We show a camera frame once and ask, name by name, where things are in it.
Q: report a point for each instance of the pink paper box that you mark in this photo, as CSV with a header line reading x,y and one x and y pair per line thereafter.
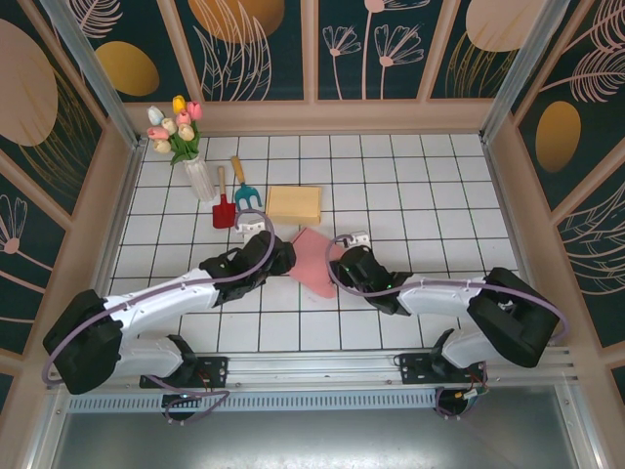
x,y
312,259

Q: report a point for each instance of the yellow paper box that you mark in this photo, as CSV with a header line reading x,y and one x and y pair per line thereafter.
x,y
293,205

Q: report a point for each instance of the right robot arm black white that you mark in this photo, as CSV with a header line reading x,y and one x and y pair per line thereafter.
x,y
439,295

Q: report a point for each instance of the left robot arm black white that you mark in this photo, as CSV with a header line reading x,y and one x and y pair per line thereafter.
x,y
156,303

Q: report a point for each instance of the white ribbed vase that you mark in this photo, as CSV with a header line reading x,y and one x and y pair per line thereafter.
x,y
200,181

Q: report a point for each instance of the artificial tulip bouquet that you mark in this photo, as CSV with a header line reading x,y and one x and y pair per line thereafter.
x,y
178,132

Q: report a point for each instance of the grey metal sheet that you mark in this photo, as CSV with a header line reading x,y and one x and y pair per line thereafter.
x,y
312,442

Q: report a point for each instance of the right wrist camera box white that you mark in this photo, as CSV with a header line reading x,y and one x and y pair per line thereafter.
x,y
357,239

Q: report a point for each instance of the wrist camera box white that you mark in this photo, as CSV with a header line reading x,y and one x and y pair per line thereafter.
x,y
251,227
357,239

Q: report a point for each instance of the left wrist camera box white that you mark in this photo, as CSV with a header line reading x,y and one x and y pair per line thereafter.
x,y
251,227

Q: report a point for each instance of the aluminium mounting rail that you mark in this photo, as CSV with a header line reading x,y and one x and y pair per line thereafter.
x,y
317,366

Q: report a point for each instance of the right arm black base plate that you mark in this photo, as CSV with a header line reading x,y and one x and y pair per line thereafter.
x,y
415,369

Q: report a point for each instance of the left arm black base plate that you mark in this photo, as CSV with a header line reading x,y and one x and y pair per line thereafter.
x,y
215,373

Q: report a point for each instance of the aluminium frame post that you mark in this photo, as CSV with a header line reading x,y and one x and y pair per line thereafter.
x,y
93,63
522,68

